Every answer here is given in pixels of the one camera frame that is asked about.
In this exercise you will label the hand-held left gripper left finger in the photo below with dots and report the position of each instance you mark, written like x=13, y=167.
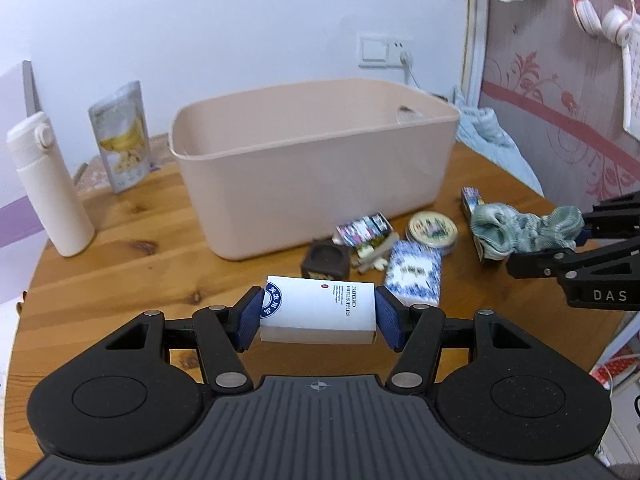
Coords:
x=250, y=320

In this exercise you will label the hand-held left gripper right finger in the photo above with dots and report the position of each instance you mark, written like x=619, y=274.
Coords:
x=387, y=320

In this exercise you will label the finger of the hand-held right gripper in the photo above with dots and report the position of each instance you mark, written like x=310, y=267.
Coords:
x=615, y=222
x=540, y=262

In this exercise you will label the green fabric scrunchie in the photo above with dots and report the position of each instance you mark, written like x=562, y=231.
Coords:
x=515, y=232

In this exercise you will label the blue white patterned pack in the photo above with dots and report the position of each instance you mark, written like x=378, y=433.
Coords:
x=412, y=275

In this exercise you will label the beige hair clip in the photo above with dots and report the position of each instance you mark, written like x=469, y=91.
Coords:
x=372, y=257

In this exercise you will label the white paper box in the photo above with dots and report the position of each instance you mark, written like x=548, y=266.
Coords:
x=320, y=310

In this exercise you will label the dark wooden cube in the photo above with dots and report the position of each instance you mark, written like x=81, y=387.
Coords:
x=325, y=260

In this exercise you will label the small cartoon printed box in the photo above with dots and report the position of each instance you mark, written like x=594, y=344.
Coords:
x=360, y=230

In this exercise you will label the narrow patterned box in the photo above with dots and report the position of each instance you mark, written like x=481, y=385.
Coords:
x=471, y=197

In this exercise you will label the round printed tin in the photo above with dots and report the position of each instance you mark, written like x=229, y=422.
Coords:
x=431, y=230

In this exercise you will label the pink plastic storage bin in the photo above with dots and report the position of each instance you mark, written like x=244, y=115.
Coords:
x=300, y=175

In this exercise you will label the red dotted cloth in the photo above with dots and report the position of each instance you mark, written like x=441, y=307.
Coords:
x=622, y=365

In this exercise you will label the light blue bedding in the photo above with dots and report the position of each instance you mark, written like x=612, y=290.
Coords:
x=500, y=145

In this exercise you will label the white red headphones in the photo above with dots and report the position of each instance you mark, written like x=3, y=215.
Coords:
x=585, y=15

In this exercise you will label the banana chip pouch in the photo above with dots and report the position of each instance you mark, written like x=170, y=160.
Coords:
x=122, y=145

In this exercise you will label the white thermos bottle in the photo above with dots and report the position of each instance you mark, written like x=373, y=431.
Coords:
x=50, y=195

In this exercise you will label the white wall calendar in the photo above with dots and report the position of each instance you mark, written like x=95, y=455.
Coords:
x=632, y=90

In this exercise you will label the white door frame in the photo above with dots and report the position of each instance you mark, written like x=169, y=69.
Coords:
x=475, y=35

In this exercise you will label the white wall switch socket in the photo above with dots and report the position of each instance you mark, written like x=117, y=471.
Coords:
x=375, y=51

